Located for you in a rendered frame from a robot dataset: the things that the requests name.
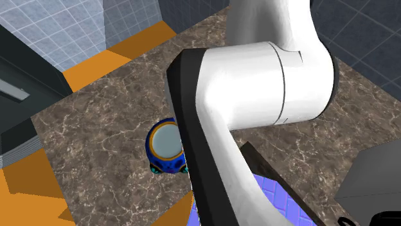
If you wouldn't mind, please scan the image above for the blue round clock toy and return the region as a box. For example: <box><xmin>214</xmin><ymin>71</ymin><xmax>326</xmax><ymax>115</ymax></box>
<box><xmin>145</xmin><ymin>117</ymin><xmax>190</xmax><ymax>175</ymax></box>

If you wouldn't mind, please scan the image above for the purple tiled basin, dark rim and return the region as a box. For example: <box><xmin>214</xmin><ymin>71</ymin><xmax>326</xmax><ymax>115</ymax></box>
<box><xmin>187</xmin><ymin>141</ymin><xmax>326</xmax><ymax>226</ymax></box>

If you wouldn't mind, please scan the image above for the dark cabinet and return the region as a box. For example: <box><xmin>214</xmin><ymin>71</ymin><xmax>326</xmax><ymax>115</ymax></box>
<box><xmin>0</xmin><ymin>24</ymin><xmax>75</xmax><ymax>170</ymax></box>

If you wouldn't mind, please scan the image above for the grey robot stand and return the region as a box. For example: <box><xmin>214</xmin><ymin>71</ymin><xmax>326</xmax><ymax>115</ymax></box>
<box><xmin>333</xmin><ymin>139</ymin><xmax>401</xmax><ymax>226</ymax></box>

